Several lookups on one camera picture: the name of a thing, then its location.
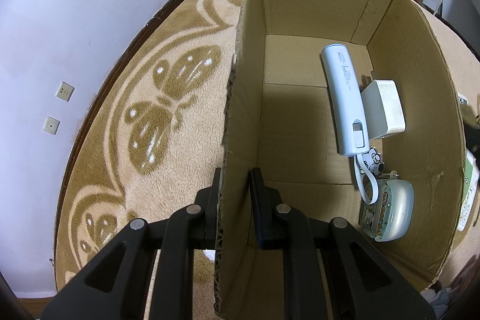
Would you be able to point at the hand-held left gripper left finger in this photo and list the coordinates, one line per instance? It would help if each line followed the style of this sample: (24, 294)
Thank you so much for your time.
(210, 207)

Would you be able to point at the beige patterned carpet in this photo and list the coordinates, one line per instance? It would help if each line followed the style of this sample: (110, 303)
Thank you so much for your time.
(150, 61)

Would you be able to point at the cartoon earbuds case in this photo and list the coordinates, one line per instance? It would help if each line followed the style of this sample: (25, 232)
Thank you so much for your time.
(393, 207)

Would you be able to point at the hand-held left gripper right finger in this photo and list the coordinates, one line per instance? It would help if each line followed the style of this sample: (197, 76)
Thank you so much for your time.
(258, 207)

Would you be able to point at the light blue power bank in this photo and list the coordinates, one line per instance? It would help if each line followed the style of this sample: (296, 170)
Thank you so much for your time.
(343, 91)

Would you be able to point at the white power adapter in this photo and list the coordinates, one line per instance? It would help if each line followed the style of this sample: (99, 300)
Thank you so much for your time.
(384, 106)

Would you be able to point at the beige wall socket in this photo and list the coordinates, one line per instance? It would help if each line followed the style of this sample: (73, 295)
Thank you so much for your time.
(65, 91)
(51, 125)

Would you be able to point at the cardboard box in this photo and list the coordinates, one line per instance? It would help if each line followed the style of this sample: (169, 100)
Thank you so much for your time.
(296, 117)

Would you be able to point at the white green packet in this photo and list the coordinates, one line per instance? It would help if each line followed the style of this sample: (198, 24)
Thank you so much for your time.
(470, 192)

